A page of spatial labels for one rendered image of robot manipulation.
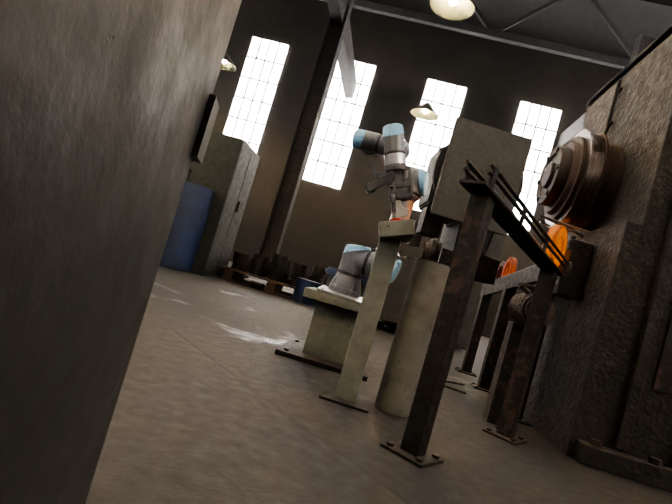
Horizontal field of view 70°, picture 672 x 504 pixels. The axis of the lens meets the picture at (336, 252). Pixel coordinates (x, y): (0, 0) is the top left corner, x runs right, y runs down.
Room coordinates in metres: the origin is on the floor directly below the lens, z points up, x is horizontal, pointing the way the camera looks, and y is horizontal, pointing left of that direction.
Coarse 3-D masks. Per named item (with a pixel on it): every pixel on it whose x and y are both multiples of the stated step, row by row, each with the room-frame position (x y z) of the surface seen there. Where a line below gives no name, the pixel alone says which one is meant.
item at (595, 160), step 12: (588, 132) 2.08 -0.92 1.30; (588, 144) 2.04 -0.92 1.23; (600, 144) 2.02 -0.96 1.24; (588, 156) 2.00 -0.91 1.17; (600, 156) 1.99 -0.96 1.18; (588, 168) 1.97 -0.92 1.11; (600, 168) 1.98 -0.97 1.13; (588, 180) 1.99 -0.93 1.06; (576, 192) 2.03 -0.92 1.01; (588, 192) 2.00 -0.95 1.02; (576, 204) 2.04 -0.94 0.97; (588, 204) 2.02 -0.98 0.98; (564, 216) 2.10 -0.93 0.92; (576, 216) 2.08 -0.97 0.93
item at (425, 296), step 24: (432, 264) 1.57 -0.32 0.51; (408, 288) 1.62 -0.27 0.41; (432, 288) 1.57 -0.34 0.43; (408, 312) 1.59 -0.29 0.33; (432, 312) 1.58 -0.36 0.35; (408, 336) 1.58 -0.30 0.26; (408, 360) 1.57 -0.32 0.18; (384, 384) 1.60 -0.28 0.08; (408, 384) 1.57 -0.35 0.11; (384, 408) 1.58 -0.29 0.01; (408, 408) 1.59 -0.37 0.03
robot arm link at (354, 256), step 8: (352, 248) 2.14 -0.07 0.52; (360, 248) 2.14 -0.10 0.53; (368, 248) 2.16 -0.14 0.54; (344, 256) 2.17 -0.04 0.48; (352, 256) 2.14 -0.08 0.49; (360, 256) 2.13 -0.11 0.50; (368, 256) 2.13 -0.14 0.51; (344, 264) 2.16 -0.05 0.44; (352, 264) 2.14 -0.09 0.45; (360, 264) 2.13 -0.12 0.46; (352, 272) 2.14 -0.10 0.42; (360, 272) 2.15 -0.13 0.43
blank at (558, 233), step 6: (552, 228) 1.68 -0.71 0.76; (558, 228) 1.67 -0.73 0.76; (564, 228) 1.71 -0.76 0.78; (552, 234) 1.67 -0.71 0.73; (558, 234) 1.67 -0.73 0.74; (564, 234) 1.72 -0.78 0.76; (552, 240) 1.66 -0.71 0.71; (558, 240) 1.69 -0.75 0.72; (564, 240) 1.73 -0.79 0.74; (558, 246) 1.75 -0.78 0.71; (564, 246) 1.75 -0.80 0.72; (546, 252) 1.67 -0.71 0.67; (564, 252) 1.76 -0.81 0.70; (552, 258) 1.68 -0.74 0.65; (558, 264) 1.74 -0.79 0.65
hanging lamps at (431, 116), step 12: (432, 0) 6.29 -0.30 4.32; (444, 0) 6.39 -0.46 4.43; (456, 0) 6.23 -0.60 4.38; (468, 0) 6.19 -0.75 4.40; (444, 12) 6.52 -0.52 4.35; (456, 12) 6.47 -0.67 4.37; (468, 12) 6.35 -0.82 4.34; (228, 60) 10.55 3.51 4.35; (420, 108) 9.97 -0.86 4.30; (432, 108) 10.10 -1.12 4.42; (432, 120) 10.44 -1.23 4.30
